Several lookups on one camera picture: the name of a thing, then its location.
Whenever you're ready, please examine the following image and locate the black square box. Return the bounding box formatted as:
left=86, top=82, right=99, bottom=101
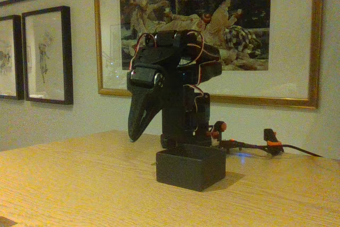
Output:
left=155, top=143, right=227, bottom=192

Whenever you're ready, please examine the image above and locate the black orange table clamp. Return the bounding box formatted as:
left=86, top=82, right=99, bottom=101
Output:
left=206, top=121, right=228, bottom=147
left=262, top=128, right=284, bottom=156

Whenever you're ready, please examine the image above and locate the black framed figure drawing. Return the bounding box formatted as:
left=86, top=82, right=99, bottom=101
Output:
left=21, top=5, right=74, bottom=105

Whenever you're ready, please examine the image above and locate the black framed sketch drawing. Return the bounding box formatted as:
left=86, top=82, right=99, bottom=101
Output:
left=0, top=14, right=25, bottom=100

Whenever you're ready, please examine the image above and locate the gold framed picnic painting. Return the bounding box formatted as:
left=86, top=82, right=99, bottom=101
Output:
left=92, top=0, right=325, bottom=110

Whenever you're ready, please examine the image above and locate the red white servo cable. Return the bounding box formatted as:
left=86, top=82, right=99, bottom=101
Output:
left=129, top=31, right=206, bottom=132

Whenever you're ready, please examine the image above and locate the black power cable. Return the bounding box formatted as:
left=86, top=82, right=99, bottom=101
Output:
left=225, top=139, right=324, bottom=158

